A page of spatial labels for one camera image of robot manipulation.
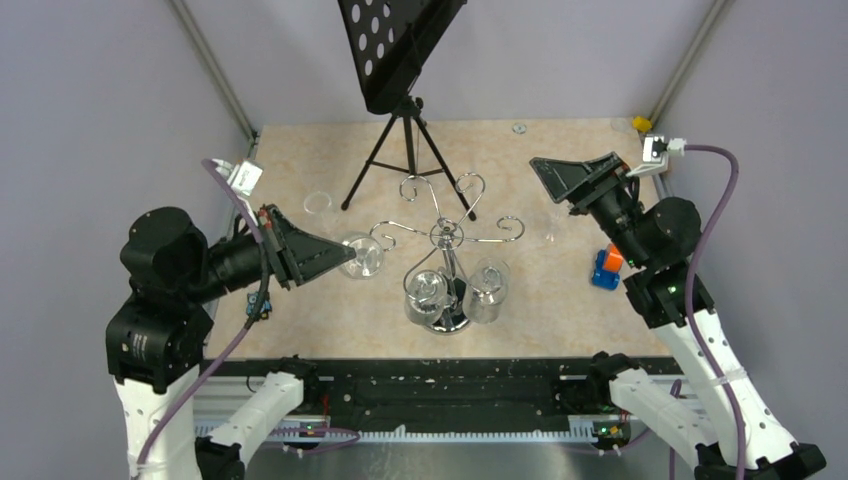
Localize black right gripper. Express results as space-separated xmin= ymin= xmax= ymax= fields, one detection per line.
xmin=529 ymin=152 xmax=649 ymax=268

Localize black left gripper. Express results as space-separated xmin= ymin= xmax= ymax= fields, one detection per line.
xmin=182 ymin=199 xmax=357 ymax=299

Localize clear wine glass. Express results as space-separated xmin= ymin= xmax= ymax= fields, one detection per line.
xmin=544 ymin=202 xmax=569 ymax=243
xmin=404 ymin=270 xmax=449 ymax=326
xmin=303 ymin=190 xmax=336 ymax=233
xmin=463 ymin=257 xmax=511 ymax=324
xmin=338 ymin=231 xmax=385 ymax=280

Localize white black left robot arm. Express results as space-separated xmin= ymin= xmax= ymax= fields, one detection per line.
xmin=105 ymin=205 xmax=355 ymax=479

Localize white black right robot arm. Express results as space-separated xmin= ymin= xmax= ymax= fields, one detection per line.
xmin=530 ymin=153 xmax=826 ymax=479

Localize chrome wine glass rack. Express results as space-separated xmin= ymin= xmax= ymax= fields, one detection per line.
xmin=369 ymin=175 xmax=526 ymax=335

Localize blue owl sticker toy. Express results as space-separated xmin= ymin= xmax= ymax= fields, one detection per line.
xmin=245 ymin=291 xmax=274 ymax=323

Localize yellow corner clip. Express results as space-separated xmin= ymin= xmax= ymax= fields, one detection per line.
xmin=631 ymin=116 xmax=653 ymax=133

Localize blue orange toy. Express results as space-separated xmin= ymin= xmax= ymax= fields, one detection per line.
xmin=590 ymin=243 xmax=624 ymax=291

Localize black music stand tripod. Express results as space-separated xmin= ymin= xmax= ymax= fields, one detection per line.
xmin=337 ymin=0 xmax=466 ymax=210

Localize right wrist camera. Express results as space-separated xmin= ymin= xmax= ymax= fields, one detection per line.
xmin=627 ymin=135 xmax=687 ymax=178

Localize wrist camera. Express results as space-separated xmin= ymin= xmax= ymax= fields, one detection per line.
xmin=627 ymin=135 xmax=687 ymax=178
xmin=225 ymin=159 xmax=264 ymax=198

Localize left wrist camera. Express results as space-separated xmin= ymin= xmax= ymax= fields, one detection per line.
xmin=225 ymin=159 xmax=264 ymax=198

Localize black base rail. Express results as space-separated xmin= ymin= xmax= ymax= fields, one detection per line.
xmin=193 ymin=356 xmax=703 ymax=443

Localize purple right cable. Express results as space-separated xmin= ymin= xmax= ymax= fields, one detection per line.
xmin=665 ymin=144 xmax=750 ymax=480

